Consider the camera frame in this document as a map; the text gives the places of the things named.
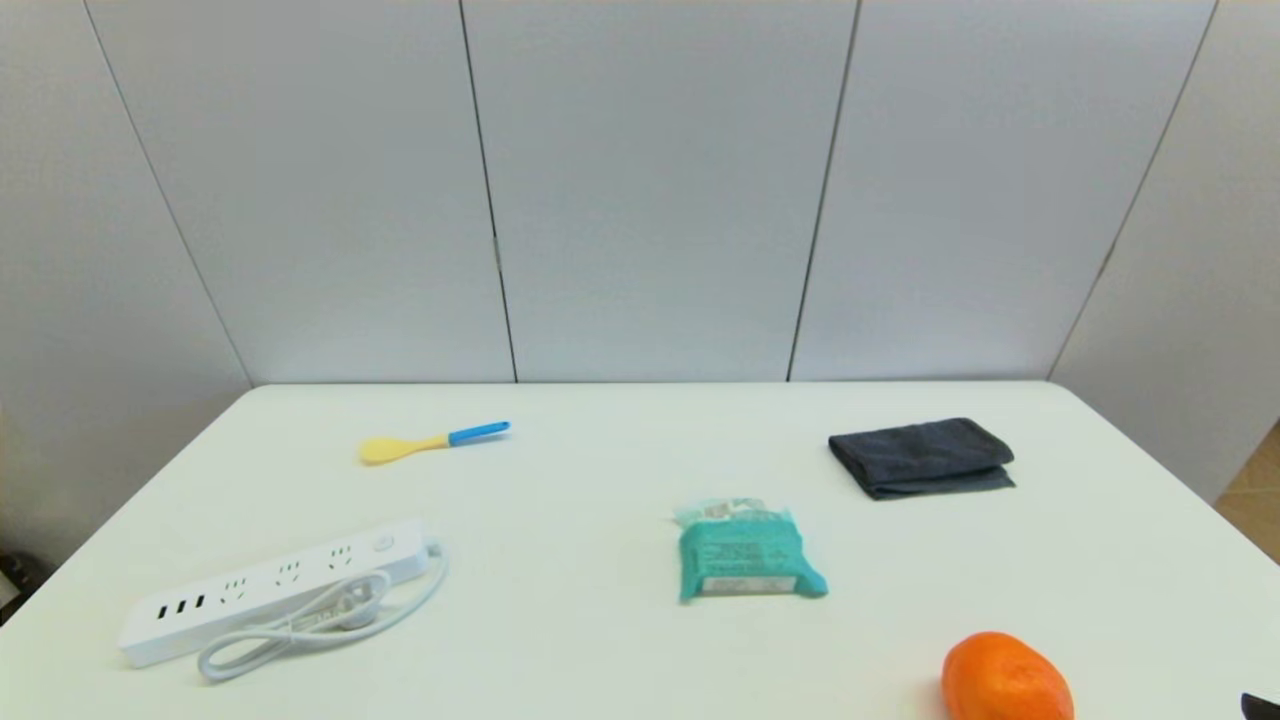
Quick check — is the orange fruit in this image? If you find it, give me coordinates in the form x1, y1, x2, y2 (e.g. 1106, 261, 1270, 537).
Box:
941, 631, 1076, 720

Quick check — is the white power strip cable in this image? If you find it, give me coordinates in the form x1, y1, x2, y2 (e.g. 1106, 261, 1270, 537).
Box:
197, 541, 450, 684

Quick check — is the dark object beside table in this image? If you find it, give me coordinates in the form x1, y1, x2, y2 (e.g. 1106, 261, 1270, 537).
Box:
0, 553, 43, 626

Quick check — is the white power strip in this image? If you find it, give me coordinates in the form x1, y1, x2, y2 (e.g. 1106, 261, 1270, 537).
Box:
118, 518, 433, 669

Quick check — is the teal wet wipes pack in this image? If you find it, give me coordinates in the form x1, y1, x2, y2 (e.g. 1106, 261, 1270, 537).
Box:
673, 498, 830, 604

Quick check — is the yellow spoon with blue handle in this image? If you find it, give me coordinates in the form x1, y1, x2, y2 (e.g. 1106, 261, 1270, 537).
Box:
358, 421, 512, 466

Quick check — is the dark grey folded towel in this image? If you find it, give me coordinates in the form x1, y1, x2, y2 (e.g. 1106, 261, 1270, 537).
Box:
828, 417, 1017, 501

